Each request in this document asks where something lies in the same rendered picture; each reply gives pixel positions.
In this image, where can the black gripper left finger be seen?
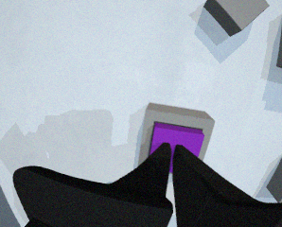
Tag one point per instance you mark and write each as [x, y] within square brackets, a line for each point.
[138, 199]

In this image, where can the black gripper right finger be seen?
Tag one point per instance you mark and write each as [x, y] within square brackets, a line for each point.
[204, 199]

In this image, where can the grey block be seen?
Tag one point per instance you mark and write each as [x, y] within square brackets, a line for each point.
[235, 15]

